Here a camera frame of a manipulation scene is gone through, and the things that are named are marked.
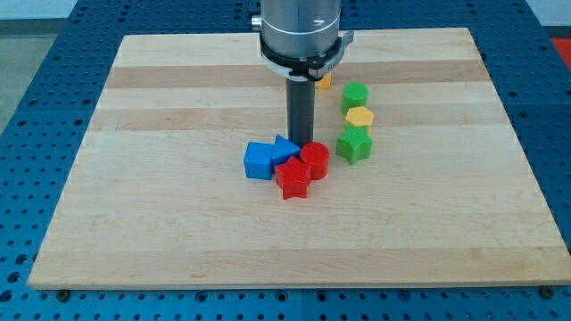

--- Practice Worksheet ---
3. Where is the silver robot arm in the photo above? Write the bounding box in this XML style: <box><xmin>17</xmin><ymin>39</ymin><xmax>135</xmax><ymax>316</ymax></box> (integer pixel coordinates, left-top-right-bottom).
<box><xmin>252</xmin><ymin>0</ymin><xmax>355</xmax><ymax>82</ymax></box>

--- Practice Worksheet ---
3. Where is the yellow heart block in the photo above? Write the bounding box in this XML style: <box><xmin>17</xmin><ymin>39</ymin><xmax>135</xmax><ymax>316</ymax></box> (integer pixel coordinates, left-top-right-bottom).
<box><xmin>315</xmin><ymin>72</ymin><xmax>332</xmax><ymax>89</ymax></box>

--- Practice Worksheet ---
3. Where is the blue triangle block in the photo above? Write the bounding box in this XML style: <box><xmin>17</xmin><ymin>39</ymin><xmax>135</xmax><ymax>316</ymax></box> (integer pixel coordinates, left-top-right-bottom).
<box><xmin>271</xmin><ymin>136</ymin><xmax>301</xmax><ymax>166</ymax></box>

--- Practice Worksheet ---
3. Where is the red star block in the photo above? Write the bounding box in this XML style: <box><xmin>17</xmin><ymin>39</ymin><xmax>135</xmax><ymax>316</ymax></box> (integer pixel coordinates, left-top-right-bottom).
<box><xmin>275</xmin><ymin>156</ymin><xmax>311</xmax><ymax>200</ymax></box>

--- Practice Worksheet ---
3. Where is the blue cube block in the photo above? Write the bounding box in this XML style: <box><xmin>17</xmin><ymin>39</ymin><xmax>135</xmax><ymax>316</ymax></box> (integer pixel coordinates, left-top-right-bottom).
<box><xmin>244</xmin><ymin>142</ymin><xmax>273</xmax><ymax>180</ymax></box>

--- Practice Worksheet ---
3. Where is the red cylinder block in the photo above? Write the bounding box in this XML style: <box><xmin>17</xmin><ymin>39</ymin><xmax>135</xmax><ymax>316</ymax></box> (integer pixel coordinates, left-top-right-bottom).
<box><xmin>300</xmin><ymin>142</ymin><xmax>330</xmax><ymax>180</ymax></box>

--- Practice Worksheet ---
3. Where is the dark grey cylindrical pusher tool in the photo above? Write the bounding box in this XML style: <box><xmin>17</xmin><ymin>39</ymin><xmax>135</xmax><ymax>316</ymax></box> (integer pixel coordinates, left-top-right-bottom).
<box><xmin>285</xmin><ymin>79</ymin><xmax>315</xmax><ymax>147</ymax></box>

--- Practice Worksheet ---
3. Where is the green star block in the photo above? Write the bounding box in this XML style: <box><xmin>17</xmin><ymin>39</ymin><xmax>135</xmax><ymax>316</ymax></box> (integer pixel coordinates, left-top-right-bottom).
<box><xmin>335</xmin><ymin>124</ymin><xmax>373</xmax><ymax>165</ymax></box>

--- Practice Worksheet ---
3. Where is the yellow hexagon block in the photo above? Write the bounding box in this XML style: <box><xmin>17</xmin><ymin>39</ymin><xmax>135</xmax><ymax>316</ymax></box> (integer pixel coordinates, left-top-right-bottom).
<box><xmin>345</xmin><ymin>106</ymin><xmax>375</xmax><ymax>131</ymax></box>

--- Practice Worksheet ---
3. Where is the green cylinder block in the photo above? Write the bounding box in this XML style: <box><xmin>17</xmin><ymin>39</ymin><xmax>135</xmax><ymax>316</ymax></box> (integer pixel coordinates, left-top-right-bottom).
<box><xmin>341</xmin><ymin>82</ymin><xmax>368</xmax><ymax>114</ymax></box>

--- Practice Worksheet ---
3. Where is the light wooden board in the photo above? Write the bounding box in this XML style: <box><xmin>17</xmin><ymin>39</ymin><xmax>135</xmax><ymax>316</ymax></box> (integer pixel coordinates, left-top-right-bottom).
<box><xmin>29</xmin><ymin>28</ymin><xmax>570</xmax><ymax>290</ymax></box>

